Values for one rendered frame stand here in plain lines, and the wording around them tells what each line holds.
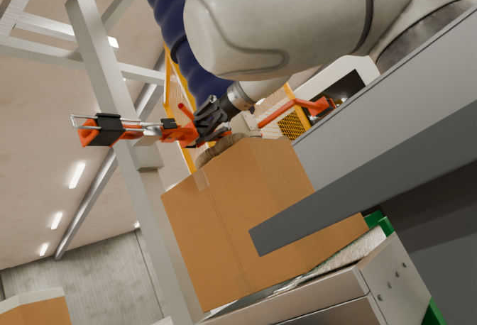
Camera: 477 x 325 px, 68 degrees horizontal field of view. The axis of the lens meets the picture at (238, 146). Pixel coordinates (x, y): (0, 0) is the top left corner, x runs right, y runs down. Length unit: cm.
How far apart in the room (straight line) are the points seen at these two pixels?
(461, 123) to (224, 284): 91
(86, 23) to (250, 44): 253
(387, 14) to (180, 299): 191
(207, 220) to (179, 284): 109
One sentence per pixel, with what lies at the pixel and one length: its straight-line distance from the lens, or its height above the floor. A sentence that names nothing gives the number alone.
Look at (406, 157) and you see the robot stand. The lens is 34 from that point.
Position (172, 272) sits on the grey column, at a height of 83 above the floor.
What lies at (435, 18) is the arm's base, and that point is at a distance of 53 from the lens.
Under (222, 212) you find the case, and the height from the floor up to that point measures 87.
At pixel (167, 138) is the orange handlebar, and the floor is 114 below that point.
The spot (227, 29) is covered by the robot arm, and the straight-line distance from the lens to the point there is 43.
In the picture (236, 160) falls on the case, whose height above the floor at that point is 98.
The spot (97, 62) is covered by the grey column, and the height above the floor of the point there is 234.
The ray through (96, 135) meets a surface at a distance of 93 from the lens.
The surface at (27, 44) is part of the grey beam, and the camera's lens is 378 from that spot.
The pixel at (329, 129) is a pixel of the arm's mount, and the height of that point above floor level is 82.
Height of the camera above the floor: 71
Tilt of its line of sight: 17 degrees up
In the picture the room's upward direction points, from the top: 25 degrees counter-clockwise
